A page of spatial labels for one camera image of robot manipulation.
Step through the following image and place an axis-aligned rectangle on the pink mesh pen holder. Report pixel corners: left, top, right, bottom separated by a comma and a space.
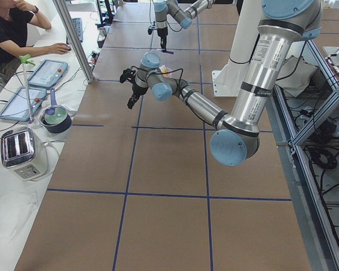
159, 65, 172, 75

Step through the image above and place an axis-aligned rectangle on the small metal cup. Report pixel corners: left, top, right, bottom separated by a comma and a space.
98, 27, 107, 37

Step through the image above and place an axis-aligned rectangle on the dark blue pot with lid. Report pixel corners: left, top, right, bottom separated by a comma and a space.
40, 88, 72, 134

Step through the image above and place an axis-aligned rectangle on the black keyboard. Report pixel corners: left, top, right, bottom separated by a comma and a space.
71, 18, 83, 42

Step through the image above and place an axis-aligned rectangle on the upper blue teach pendant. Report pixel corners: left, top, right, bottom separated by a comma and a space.
28, 59, 68, 89

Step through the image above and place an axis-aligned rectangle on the blue teach pendant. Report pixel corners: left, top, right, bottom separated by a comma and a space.
0, 86, 47, 122
28, 59, 68, 89

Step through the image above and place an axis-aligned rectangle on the metal rod green clip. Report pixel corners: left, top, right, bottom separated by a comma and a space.
19, 54, 35, 124

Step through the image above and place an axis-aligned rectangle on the lower blue teach pendant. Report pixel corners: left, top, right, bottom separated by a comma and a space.
0, 86, 47, 122

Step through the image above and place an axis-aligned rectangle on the silver toaster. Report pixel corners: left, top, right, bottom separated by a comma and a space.
1, 127, 48, 180

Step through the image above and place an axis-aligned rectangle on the seated person black shirt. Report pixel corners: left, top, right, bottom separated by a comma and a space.
0, 1, 70, 81

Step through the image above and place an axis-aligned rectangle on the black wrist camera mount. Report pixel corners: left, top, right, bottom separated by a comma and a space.
119, 68, 136, 84

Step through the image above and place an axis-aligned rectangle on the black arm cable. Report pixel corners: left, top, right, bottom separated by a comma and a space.
129, 66, 187, 94

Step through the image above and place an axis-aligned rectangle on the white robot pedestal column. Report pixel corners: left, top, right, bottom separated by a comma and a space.
212, 0, 263, 97

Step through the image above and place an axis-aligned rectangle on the aluminium frame post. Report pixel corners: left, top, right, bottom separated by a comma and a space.
53, 0, 94, 83

